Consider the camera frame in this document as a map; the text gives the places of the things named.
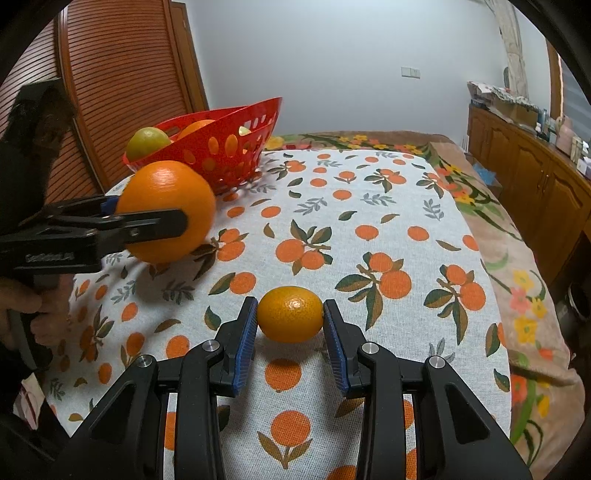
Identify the medium oval orange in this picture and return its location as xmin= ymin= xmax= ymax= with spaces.
xmin=257 ymin=286 xmax=324 ymax=343

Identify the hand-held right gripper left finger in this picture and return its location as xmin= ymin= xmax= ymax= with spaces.
xmin=58 ymin=296 xmax=259 ymax=480

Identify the wooden cabinet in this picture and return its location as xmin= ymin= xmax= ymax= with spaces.
xmin=467 ymin=104 xmax=591 ymax=287

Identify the orange print tablecloth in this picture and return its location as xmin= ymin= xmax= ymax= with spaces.
xmin=14 ymin=150 xmax=513 ymax=480

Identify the person's left hand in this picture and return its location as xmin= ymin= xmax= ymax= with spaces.
xmin=0 ymin=276 xmax=75 ymax=352

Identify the pile of boxes and packets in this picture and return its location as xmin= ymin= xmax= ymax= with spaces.
xmin=466 ymin=80 xmax=591 ymax=178

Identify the pale patterned curtain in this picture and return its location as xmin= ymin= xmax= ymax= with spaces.
xmin=501 ymin=0 xmax=529 ymax=100

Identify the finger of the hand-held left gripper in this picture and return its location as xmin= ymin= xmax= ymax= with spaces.
xmin=69 ymin=209 xmax=189 ymax=254
xmin=18 ymin=195 xmax=122 ymax=229

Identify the wooden louvered wardrobe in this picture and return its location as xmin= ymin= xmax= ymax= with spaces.
xmin=0 ymin=0 xmax=208 ymax=204

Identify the window with wooden frame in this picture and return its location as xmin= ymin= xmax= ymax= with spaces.
xmin=547 ymin=39 xmax=591 ymax=139

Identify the red perforated plastic basket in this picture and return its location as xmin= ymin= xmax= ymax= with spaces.
xmin=122 ymin=97 xmax=283 ymax=195

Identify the dark round container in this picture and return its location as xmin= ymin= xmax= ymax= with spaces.
xmin=556 ymin=281 xmax=581 ymax=324

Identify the yellow-green pomelo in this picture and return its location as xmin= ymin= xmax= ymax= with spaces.
xmin=126 ymin=127 xmax=172 ymax=162

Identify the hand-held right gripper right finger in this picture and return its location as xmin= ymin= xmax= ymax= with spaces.
xmin=322 ymin=299 xmax=532 ymax=480

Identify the large orange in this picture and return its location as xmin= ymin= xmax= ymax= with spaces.
xmin=115 ymin=161 xmax=217 ymax=264

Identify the round orange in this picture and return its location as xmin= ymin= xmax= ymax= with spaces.
xmin=175 ymin=119 xmax=218 ymax=141

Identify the floral blanket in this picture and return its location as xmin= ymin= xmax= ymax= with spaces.
xmin=268 ymin=131 xmax=587 ymax=469

